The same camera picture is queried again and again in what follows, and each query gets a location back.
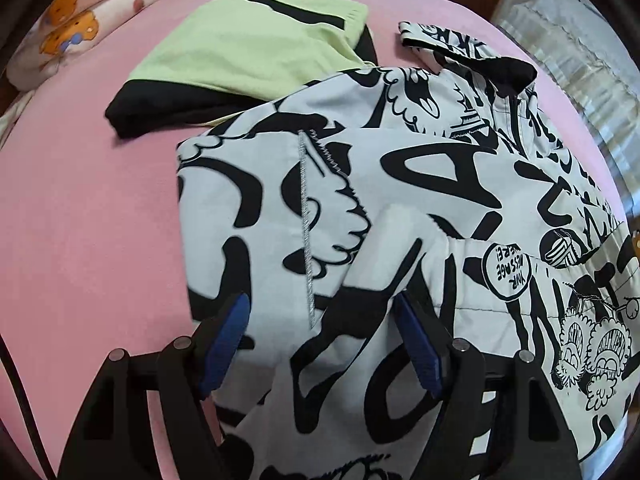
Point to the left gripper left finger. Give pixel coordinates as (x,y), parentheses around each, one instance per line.
(111,437)

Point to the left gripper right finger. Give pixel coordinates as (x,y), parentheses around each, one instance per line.
(498,417)

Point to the white black graffiti print jacket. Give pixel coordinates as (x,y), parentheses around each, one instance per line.
(442,183)

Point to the pink bed sheet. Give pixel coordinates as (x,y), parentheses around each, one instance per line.
(91,245)

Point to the lace covered furniture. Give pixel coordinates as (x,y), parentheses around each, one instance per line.
(581,52)

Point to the green black folded garment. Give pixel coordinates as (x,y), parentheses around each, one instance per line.
(228,56)

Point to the pink bear print quilt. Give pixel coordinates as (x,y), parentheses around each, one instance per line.
(67,29)

